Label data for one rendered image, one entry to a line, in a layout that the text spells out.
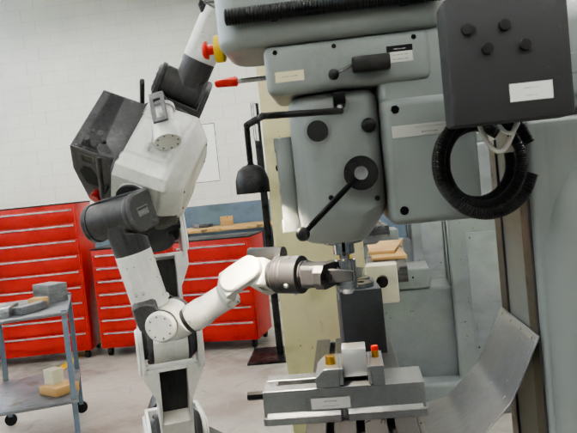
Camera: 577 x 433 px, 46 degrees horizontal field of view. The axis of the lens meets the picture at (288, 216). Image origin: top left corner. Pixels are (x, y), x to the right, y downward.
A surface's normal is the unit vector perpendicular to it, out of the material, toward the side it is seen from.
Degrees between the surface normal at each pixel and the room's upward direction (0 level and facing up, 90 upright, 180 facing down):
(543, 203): 90
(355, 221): 120
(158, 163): 58
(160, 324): 97
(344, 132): 90
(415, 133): 90
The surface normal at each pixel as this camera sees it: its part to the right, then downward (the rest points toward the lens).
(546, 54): -0.07, 0.06
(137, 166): 0.17, -0.51
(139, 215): 0.90, -0.22
